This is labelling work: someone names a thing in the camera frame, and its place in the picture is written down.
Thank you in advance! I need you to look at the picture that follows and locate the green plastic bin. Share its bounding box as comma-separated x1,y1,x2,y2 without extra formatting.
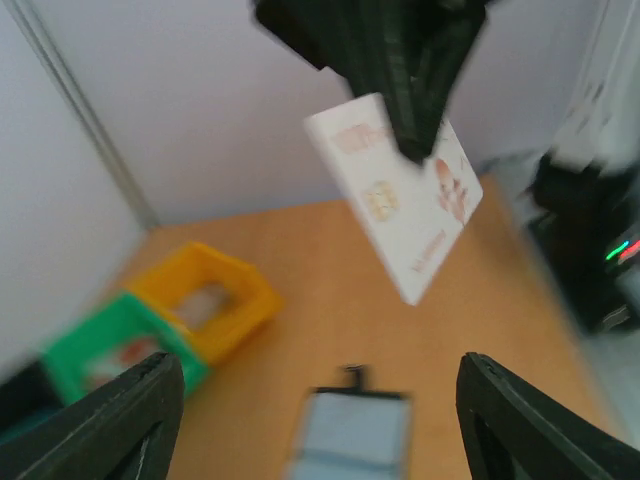
42,293,209,405

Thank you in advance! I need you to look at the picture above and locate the yellow plastic bin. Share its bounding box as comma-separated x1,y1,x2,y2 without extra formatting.
126,242,282,366

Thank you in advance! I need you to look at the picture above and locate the white card with red print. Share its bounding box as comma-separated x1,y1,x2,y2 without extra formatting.
305,94,483,306

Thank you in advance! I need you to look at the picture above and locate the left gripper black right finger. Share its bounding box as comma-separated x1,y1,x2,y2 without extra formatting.
456,352,639,479

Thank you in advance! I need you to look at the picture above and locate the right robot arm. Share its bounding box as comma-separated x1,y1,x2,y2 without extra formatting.
355,1,639,332

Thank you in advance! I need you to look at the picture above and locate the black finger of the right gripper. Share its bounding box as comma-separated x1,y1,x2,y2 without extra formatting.
414,1,487,158
346,1,425,160

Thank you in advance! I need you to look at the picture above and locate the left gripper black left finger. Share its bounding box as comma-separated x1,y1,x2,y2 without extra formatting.
1,352,184,479

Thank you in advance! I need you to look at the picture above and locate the black plastic bin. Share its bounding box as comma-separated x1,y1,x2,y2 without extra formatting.
1,358,64,443

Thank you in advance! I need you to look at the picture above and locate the red patterned card stack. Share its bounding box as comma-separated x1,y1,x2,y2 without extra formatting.
84,336,160,391

